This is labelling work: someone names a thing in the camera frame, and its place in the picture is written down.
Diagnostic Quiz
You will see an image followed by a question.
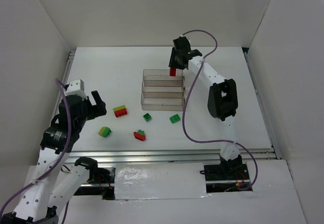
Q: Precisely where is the red lego brick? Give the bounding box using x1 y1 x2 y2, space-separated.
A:
170 67 177 77

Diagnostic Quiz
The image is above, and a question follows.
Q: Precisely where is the red and green lego piece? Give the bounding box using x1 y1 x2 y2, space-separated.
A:
133 130 146 141

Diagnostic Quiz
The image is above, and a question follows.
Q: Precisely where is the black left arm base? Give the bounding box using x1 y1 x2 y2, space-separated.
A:
1 206 59 224

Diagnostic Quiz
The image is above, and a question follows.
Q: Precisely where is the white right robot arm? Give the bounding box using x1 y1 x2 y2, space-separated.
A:
169 35 241 163

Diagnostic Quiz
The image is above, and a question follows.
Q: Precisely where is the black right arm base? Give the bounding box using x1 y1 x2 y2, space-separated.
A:
200 164 250 182

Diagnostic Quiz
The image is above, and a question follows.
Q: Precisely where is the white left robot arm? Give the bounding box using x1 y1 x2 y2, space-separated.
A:
1 91 107 223

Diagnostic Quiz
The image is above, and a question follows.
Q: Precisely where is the lime and red lego block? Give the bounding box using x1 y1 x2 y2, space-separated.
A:
113 105 128 118

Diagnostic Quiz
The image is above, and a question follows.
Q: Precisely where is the lime and green rounded lego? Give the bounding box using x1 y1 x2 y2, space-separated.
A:
98 127 112 138

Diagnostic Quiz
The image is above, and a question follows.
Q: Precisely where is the small green square lego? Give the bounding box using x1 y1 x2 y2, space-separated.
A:
143 113 152 122

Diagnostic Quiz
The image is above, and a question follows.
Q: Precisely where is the green lego brick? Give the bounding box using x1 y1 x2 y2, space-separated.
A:
170 114 181 124

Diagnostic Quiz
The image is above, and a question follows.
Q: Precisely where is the white foam board cover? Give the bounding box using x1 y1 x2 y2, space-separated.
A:
114 163 207 200

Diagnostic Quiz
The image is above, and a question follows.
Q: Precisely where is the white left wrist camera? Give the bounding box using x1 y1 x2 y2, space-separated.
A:
65 79 86 97

